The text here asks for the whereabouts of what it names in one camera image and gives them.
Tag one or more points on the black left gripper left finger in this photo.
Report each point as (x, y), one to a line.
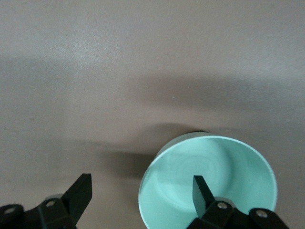
(76, 198)

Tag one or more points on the mint green bowl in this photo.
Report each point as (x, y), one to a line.
(181, 167)

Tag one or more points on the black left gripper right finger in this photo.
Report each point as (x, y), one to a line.
(202, 198)

